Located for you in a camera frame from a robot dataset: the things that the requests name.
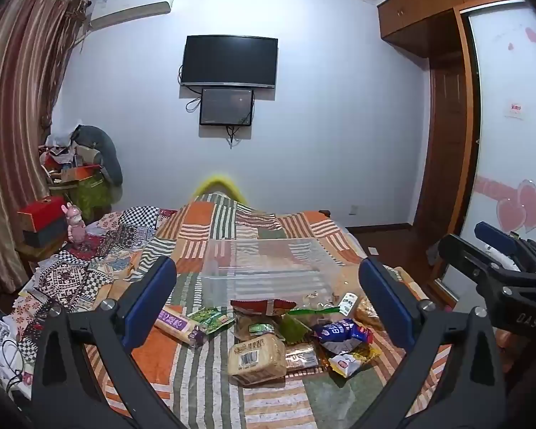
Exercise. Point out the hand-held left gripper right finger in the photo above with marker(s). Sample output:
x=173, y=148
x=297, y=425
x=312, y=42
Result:
x=384, y=304

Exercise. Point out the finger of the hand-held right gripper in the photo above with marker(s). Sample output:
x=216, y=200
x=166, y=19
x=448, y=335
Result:
x=496, y=234
x=462, y=257

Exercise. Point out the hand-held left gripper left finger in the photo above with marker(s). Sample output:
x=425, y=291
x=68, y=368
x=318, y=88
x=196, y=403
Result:
x=152, y=299

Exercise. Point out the white label biscuit pack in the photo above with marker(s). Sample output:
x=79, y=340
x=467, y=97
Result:
x=349, y=304

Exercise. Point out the purple label cracker pack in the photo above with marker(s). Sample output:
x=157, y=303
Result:
x=178, y=324

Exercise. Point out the yellow snack packet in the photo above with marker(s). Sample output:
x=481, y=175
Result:
x=368, y=352

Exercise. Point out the blue white snack bag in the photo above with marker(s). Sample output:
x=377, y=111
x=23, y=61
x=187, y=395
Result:
x=339, y=333

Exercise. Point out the small cartoon snack packet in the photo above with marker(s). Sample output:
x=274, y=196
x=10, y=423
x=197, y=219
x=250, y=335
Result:
x=346, y=365

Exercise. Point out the brown biscuit bar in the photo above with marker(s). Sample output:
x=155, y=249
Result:
x=301, y=359

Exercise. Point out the clear bread pack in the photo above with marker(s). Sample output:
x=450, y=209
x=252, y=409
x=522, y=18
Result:
x=254, y=357

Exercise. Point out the clear plastic container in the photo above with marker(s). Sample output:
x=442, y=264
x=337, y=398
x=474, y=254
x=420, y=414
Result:
x=268, y=272

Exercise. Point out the checkered patchwork blanket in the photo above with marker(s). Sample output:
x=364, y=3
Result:
x=71, y=272

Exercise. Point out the dark green snack packet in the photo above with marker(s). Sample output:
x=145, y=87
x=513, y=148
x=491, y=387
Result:
x=295, y=328

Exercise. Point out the striped patchwork quilt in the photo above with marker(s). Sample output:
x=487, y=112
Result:
x=196, y=388

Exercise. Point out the wooden wardrobe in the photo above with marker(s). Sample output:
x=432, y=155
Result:
x=446, y=143

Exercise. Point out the pink toy rabbit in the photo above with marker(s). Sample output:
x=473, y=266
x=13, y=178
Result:
x=74, y=225

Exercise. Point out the red snack packet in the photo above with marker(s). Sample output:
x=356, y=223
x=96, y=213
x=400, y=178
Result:
x=259, y=307

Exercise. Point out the white door with heart stickers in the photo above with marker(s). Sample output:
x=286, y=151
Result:
x=504, y=120

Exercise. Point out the dark grey box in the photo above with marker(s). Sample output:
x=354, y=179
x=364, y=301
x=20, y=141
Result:
x=44, y=236

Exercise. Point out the small paper notice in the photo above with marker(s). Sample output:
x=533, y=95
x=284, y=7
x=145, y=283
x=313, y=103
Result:
x=514, y=109

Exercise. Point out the green cardboard box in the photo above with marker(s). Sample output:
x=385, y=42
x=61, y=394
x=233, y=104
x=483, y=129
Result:
x=87, y=187

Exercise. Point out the yellow curved object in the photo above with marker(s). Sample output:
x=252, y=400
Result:
x=216, y=183

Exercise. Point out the red box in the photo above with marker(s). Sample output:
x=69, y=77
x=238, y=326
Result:
x=42, y=210

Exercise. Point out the pile of clutter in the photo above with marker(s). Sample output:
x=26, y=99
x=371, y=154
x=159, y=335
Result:
x=58, y=152

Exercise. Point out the striped brown curtain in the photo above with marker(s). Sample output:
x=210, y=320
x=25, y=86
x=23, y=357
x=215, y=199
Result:
x=22, y=98

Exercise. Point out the white air conditioner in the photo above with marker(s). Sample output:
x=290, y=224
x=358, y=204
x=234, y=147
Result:
x=129, y=6

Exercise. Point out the white wall outlet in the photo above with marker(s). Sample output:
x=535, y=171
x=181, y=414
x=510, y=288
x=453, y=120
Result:
x=353, y=209

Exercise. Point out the small black wall monitor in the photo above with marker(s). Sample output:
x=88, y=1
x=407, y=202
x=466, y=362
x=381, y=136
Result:
x=227, y=106

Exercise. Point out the black wall television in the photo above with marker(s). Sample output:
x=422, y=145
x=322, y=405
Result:
x=230, y=60

